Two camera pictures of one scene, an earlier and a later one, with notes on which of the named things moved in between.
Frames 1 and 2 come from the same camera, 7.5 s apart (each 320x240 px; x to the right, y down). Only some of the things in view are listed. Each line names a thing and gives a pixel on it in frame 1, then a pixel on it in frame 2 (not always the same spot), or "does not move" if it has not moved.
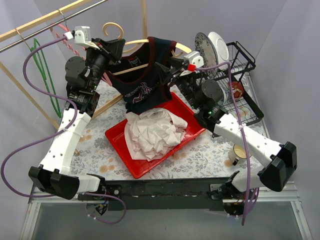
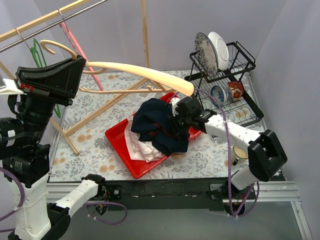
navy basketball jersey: x=134 y=76 -> x=150 y=119
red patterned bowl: x=238 y=89 does not move
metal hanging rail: x=13 y=43 does not move
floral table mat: x=205 y=156 does not move
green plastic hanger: x=40 y=61 does not move
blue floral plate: x=204 y=46 does not move
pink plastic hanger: x=68 y=45 -> x=77 y=49
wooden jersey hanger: x=178 y=46 -> x=93 y=67
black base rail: x=187 y=194 does not move
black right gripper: x=172 y=72 -> x=180 y=116
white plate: x=221 y=48 does not move
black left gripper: x=106 y=50 -> x=43 y=92
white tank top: x=159 y=126 -> x=128 y=132
